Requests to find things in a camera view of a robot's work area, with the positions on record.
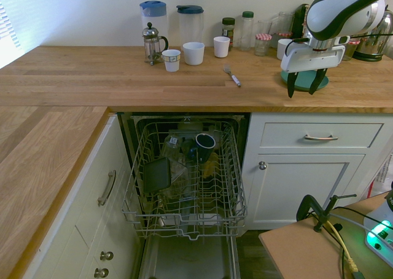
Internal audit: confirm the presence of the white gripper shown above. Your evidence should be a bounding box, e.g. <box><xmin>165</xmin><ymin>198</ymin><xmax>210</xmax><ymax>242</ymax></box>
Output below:
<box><xmin>280</xmin><ymin>44</ymin><xmax>346</xmax><ymax>99</ymax></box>

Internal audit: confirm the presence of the fork with white handle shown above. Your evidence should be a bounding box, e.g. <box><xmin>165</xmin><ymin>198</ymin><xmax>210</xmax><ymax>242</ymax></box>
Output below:
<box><xmin>223</xmin><ymin>65</ymin><xmax>243</xmax><ymax>88</ymax></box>

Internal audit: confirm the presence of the steel dishwasher door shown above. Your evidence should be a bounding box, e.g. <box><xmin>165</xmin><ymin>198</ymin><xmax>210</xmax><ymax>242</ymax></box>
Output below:
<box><xmin>137</xmin><ymin>229</ymin><xmax>242</xmax><ymax>279</ymax></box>

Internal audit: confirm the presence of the teal plate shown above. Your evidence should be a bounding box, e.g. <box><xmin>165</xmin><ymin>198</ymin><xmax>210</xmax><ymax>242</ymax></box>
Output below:
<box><xmin>280</xmin><ymin>69</ymin><xmax>330</xmax><ymax>92</ymax></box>

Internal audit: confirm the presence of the wide white cup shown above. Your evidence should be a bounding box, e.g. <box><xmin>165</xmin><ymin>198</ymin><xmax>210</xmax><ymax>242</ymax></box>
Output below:
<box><xmin>277</xmin><ymin>38</ymin><xmax>293</xmax><ymax>60</ymax></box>

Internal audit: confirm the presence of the glass jar red gingham lid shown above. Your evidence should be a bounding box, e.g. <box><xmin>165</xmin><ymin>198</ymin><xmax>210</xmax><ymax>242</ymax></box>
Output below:
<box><xmin>271</xmin><ymin>31</ymin><xmax>293</xmax><ymax>49</ymax></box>
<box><xmin>341</xmin><ymin>39</ymin><xmax>360</xmax><ymax>61</ymax></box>
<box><xmin>254</xmin><ymin>33</ymin><xmax>273</xmax><ymax>57</ymax></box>

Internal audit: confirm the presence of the black shaker bottle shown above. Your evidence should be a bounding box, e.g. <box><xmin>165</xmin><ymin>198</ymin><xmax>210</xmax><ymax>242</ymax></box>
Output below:
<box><xmin>290</xmin><ymin>3</ymin><xmax>309</xmax><ymax>41</ymax></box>

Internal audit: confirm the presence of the clear glass jar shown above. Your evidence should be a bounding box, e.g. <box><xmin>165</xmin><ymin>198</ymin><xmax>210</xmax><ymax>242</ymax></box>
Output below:
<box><xmin>278</xmin><ymin>11</ymin><xmax>295</xmax><ymax>34</ymax></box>

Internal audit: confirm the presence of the clear drinking glass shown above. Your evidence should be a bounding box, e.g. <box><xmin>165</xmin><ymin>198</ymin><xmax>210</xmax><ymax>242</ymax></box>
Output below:
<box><xmin>257</xmin><ymin>20</ymin><xmax>273</xmax><ymax>37</ymax></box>

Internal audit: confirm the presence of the stainless steel electric kettle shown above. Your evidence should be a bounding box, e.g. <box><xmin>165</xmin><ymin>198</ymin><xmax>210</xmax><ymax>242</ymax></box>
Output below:
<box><xmin>349</xmin><ymin>8</ymin><xmax>393</xmax><ymax>62</ymax></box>

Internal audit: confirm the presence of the clear bottle green lid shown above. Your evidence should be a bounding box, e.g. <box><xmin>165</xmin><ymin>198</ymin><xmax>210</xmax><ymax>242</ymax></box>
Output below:
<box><xmin>240</xmin><ymin>10</ymin><xmax>255</xmax><ymax>52</ymax></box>

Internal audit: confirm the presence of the white ribbed cup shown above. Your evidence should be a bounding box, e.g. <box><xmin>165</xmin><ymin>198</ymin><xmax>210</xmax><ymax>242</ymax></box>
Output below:
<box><xmin>213</xmin><ymin>36</ymin><xmax>231</xmax><ymax>58</ymax></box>

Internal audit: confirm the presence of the spice jar dark green lid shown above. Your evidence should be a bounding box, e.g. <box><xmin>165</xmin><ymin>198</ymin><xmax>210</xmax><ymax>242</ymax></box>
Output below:
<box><xmin>221</xmin><ymin>17</ymin><xmax>236</xmax><ymax>48</ymax></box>

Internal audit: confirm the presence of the white base cabinet with drawer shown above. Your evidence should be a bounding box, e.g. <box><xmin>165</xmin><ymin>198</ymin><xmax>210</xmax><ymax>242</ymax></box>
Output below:
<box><xmin>242</xmin><ymin>112</ymin><xmax>393</xmax><ymax>231</ymax></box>

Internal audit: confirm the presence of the white mug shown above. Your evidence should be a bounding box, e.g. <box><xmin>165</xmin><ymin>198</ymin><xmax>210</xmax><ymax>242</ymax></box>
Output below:
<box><xmin>182</xmin><ymin>41</ymin><xmax>206</xmax><ymax>66</ymax></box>

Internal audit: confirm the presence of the navy blue mug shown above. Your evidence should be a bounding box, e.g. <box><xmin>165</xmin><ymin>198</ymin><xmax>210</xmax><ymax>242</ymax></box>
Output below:
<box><xmin>195</xmin><ymin>133</ymin><xmax>217</xmax><ymax>163</ymax></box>

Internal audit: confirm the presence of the black C-clamp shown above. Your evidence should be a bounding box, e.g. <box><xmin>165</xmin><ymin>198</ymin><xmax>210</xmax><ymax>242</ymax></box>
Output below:
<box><xmin>296</xmin><ymin>194</ymin><xmax>358</xmax><ymax>233</ymax></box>

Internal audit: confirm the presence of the white plastic bag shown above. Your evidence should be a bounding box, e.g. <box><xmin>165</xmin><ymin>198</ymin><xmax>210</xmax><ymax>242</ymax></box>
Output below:
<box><xmin>365</xmin><ymin>151</ymin><xmax>393</xmax><ymax>200</ymax></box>

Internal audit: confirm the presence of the yellow plastic item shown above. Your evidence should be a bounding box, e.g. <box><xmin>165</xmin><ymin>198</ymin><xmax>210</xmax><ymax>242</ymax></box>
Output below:
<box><xmin>202</xmin><ymin>152</ymin><xmax>220</xmax><ymax>178</ymax></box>

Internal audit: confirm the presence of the clear pitcher dark blue lid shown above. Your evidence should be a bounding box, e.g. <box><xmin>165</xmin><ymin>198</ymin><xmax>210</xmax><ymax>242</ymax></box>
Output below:
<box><xmin>176</xmin><ymin>4</ymin><xmax>205</xmax><ymax>45</ymax></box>

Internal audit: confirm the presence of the small patterned white cup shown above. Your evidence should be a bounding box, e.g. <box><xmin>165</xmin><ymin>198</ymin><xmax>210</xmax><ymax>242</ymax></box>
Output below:
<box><xmin>161</xmin><ymin>49</ymin><xmax>181</xmax><ymax>73</ymax></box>

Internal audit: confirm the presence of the clear glass tumbler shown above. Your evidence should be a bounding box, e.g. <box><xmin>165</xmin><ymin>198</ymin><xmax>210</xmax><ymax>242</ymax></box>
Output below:
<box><xmin>161</xmin><ymin>134</ymin><xmax>185</xmax><ymax>159</ymax></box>

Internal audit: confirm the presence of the glass french press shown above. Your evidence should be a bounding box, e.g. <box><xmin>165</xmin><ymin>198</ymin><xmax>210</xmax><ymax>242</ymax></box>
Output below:
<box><xmin>141</xmin><ymin>22</ymin><xmax>169</xmax><ymax>66</ymax></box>

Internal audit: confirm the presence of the clear pitcher light blue lid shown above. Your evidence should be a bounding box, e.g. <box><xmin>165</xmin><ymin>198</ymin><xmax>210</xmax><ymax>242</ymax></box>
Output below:
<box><xmin>139</xmin><ymin>0</ymin><xmax>169</xmax><ymax>51</ymax></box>

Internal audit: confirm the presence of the black square container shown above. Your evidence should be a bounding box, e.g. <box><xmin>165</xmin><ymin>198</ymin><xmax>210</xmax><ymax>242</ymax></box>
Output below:
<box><xmin>143</xmin><ymin>156</ymin><xmax>172</xmax><ymax>193</ymax></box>

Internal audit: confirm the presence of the white corner cabinet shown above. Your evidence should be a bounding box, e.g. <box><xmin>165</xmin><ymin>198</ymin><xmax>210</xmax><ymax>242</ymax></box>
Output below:
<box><xmin>21</xmin><ymin>112</ymin><xmax>145</xmax><ymax>279</ymax></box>

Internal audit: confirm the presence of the window blind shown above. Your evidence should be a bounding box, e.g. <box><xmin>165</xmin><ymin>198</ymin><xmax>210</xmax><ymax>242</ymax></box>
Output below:
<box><xmin>0</xmin><ymin>0</ymin><xmax>22</xmax><ymax>50</ymax></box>

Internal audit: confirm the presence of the straight metal drawer handle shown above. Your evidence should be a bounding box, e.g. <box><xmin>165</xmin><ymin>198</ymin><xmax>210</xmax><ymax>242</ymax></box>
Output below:
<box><xmin>303</xmin><ymin>134</ymin><xmax>339</xmax><ymax>142</ymax></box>

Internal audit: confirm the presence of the grey cable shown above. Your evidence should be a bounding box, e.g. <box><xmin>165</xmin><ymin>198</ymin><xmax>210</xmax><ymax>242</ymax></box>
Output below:
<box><xmin>330</xmin><ymin>213</ymin><xmax>374</xmax><ymax>235</ymax></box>

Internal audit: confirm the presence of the yellow cable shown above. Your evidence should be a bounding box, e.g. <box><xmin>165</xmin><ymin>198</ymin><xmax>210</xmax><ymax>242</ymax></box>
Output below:
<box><xmin>324</xmin><ymin>219</ymin><xmax>359</xmax><ymax>274</ymax></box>

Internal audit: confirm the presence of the grey wire dishwasher rack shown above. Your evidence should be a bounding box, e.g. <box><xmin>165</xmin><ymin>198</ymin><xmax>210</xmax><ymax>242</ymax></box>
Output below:
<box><xmin>121</xmin><ymin>119</ymin><xmax>249</xmax><ymax>242</ymax></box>

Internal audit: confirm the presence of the curved metal cabinet handle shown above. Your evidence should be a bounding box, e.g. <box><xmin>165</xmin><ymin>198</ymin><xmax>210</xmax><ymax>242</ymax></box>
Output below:
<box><xmin>97</xmin><ymin>170</ymin><xmax>117</xmax><ymax>207</ymax></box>

